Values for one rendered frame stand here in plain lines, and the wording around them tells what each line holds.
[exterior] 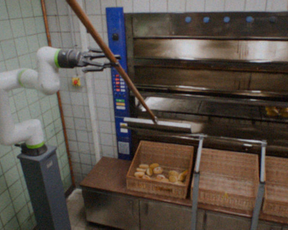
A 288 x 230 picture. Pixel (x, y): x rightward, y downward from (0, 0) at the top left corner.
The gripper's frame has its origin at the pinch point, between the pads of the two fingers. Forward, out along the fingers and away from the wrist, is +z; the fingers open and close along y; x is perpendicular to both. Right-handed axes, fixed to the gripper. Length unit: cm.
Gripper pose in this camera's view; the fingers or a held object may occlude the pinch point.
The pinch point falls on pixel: (113, 60)
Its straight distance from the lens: 125.4
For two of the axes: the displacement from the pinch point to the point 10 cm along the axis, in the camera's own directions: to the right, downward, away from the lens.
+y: -1.7, 9.5, -2.6
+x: -2.2, -2.9, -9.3
